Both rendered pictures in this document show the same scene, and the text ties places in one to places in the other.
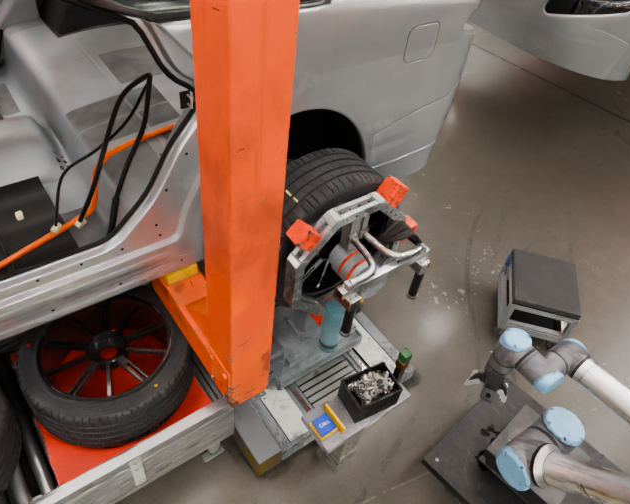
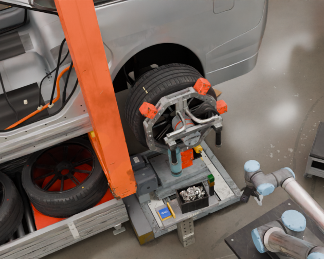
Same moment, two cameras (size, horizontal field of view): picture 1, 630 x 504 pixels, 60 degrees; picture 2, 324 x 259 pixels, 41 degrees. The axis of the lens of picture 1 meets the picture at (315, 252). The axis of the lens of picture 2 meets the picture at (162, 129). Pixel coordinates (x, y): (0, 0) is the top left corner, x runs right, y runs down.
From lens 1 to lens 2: 1.22 m
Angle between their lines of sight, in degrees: 17
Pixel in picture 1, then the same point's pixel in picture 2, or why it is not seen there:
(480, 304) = (301, 158)
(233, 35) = (68, 28)
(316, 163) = (160, 72)
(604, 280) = not seen: outside the picture
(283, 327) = (163, 165)
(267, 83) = (89, 43)
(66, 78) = (53, 30)
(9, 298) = (14, 139)
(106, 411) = (58, 197)
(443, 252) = (284, 125)
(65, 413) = (39, 197)
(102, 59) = not seen: hidden behind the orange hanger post
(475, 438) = not seen: hidden behind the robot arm
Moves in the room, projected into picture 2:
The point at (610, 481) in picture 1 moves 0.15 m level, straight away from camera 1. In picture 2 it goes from (289, 242) to (313, 232)
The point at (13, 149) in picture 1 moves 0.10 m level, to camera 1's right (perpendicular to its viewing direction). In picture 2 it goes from (25, 69) to (35, 70)
